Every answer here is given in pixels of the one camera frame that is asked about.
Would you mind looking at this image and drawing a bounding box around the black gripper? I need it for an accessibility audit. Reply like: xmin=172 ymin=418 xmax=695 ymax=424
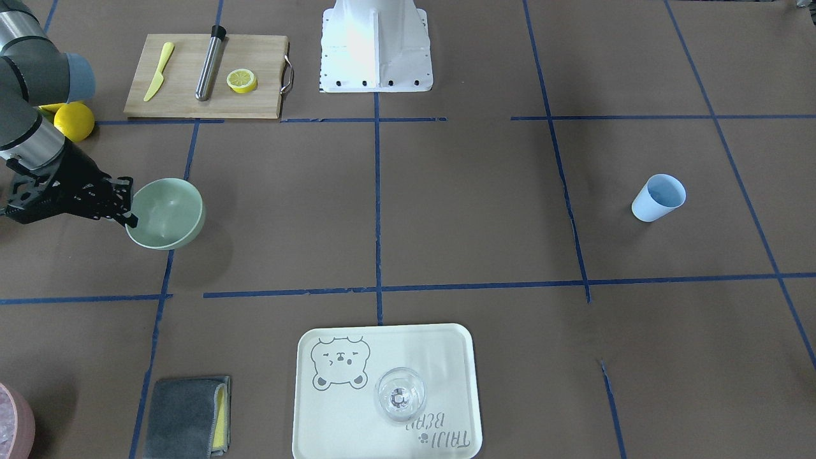
xmin=2 ymin=140 xmax=139 ymax=229

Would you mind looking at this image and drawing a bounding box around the green bowl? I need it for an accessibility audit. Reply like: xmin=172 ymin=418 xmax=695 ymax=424
xmin=125 ymin=178 xmax=207 ymax=251

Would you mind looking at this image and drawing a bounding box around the light blue plastic cup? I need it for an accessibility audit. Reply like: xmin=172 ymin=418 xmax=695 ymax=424
xmin=630 ymin=173 xmax=687 ymax=222

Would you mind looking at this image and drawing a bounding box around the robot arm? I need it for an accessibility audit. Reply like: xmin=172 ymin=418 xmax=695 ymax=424
xmin=1 ymin=1 xmax=139 ymax=228

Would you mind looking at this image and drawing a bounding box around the pink bowl of ice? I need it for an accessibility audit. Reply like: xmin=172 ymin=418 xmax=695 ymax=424
xmin=1 ymin=383 xmax=36 ymax=458

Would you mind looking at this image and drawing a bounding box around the yellow lemon front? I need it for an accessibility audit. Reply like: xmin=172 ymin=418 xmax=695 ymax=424
xmin=53 ymin=101 xmax=96 ymax=143

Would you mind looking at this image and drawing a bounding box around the yellow lemon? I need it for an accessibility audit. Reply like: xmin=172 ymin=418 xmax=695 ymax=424
xmin=53 ymin=101 xmax=96 ymax=143
xmin=38 ymin=103 xmax=65 ymax=114

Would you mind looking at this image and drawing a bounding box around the yellow lemon rear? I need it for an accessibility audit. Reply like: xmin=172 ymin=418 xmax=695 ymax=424
xmin=38 ymin=103 xmax=65 ymax=114

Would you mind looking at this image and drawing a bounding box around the yellow plastic knife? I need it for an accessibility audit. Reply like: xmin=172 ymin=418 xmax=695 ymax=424
xmin=143 ymin=42 xmax=175 ymax=102

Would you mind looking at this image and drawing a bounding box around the lemon half slice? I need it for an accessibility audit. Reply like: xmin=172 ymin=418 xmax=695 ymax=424
xmin=226 ymin=69 xmax=258 ymax=94

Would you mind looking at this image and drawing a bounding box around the grey folded cloth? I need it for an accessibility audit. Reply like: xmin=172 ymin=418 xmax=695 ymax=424
xmin=143 ymin=375 xmax=232 ymax=458

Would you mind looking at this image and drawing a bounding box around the cream bear tray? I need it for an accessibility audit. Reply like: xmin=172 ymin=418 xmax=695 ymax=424
xmin=292 ymin=323 xmax=483 ymax=458

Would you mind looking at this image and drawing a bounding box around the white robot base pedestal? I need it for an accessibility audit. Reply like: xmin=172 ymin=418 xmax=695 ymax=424
xmin=319 ymin=1 xmax=434 ymax=94

